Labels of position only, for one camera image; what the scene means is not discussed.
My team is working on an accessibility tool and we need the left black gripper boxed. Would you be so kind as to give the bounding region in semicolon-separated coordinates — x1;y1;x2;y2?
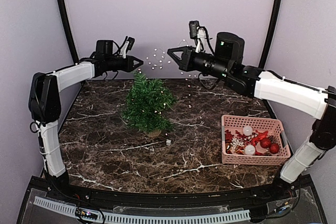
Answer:
106;55;144;72

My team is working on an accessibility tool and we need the fairy light string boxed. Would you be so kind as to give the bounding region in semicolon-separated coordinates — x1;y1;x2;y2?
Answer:
131;39;200;137

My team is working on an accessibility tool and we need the small green christmas tree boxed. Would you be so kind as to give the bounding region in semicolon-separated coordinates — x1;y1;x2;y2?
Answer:
122;71;176;134

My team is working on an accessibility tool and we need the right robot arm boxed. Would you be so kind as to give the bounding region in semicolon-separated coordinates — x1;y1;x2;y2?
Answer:
167;32;335;200

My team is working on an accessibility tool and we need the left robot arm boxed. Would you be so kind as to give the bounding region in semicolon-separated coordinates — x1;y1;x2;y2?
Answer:
28;37;143;201

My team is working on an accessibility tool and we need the white ball ornament upper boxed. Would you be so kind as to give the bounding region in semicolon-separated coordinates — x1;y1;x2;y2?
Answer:
243;125;253;136

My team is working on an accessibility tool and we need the white ball ornament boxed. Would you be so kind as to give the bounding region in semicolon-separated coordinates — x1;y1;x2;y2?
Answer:
243;125;253;136
244;145;256;156

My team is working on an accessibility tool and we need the white snowflake ornament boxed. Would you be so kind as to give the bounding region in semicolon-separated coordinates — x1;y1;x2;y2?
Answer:
231;137;244;148

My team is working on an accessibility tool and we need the pink plastic basket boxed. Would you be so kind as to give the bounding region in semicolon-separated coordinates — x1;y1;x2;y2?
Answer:
222;115;291;166

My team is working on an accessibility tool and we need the red bow ornament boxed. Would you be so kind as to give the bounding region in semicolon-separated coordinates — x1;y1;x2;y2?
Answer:
251;131;268;142

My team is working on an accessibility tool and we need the white ball ornament lower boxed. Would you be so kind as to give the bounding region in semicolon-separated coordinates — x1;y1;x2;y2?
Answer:
244;145;256;156

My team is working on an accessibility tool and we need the red glitter ball left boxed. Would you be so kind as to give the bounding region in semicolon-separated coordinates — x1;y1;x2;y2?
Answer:
260;137;272;148

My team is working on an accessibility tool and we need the red glitter ball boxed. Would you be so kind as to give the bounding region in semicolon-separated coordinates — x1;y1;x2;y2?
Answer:
269;143;280;154
260;137;272;148

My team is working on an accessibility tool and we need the red glitter ball right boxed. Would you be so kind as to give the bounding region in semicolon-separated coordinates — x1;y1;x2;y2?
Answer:
269;143;280;154

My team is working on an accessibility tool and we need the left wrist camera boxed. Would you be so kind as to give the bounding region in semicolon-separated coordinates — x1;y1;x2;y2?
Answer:
116;36;135;59

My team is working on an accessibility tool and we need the white slotted cable duct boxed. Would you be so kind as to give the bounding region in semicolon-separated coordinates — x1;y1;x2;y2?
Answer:
33;196;251;223

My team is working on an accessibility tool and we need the black front table rail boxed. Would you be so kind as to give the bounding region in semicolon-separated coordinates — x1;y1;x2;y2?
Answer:
44;172;301;209

